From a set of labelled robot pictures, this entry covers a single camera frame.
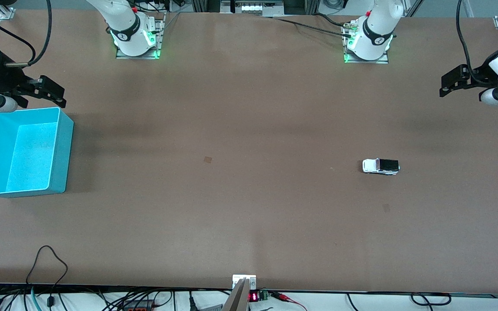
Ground white jeep toy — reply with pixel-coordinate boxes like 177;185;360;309
362;158;401;176

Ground turquoise plastic bin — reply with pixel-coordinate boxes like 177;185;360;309
0;107;75;198

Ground white power strip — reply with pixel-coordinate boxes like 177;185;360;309
231;1;285;14

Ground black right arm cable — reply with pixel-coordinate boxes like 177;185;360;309
0;3;37;65
6;0;53;68

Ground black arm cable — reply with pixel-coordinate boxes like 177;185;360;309
456;0;483;85
0;3;37;65
6;0;53;68

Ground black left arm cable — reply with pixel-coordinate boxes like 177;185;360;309
456;0;483;85

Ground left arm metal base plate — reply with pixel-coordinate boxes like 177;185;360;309
342;22;389;64

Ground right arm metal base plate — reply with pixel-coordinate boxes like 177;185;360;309
116;12;165;60

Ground black base power cable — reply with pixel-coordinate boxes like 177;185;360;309
313;13;351;28
270;16;352;38

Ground thin black looped cable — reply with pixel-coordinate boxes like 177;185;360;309
26;245;68;308

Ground aluminium frame rack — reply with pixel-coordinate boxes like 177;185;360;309
191;0;321;17

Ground black coiled cable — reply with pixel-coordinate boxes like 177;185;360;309
410;292;452;307

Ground red clip lead wires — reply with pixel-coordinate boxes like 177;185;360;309
270;291;308;311

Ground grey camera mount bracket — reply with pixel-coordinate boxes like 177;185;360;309
222;274;257;311

